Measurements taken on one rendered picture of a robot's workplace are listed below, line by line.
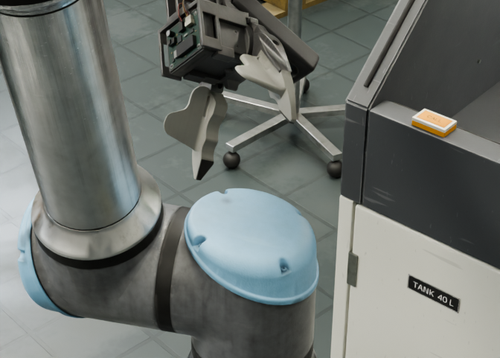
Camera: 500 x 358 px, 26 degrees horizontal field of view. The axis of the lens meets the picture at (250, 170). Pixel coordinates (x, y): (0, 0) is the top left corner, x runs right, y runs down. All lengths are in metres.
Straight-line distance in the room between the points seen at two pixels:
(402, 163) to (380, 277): 0.21
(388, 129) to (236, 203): 0.52
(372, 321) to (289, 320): 0.71
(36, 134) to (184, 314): 0.22
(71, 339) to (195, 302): 1.58
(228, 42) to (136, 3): 2.94
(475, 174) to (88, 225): 0.64
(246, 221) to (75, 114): 0.21
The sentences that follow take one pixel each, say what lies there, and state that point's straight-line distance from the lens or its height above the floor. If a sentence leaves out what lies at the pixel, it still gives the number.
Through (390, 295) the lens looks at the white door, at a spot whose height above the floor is 0.66.
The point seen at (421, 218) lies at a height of 0.82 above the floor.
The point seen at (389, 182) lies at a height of 0.85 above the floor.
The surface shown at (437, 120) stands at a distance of 1.43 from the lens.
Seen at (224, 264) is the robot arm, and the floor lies 1.12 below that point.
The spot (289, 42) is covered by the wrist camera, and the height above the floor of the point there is 1.18.
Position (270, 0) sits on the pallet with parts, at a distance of 3.91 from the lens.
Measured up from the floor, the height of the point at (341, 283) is 0.63.
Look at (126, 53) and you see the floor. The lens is 3.64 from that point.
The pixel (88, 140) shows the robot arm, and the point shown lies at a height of 1.25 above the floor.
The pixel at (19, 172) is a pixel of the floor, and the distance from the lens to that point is 3.09.
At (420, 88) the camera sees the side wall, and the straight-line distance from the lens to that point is 1.57.
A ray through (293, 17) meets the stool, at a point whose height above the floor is 0.39.
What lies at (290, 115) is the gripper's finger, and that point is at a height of 1.18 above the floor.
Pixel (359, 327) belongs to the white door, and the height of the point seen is 0.56.
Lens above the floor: 1.70
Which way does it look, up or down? 34 degrees down
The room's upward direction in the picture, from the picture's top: straight up
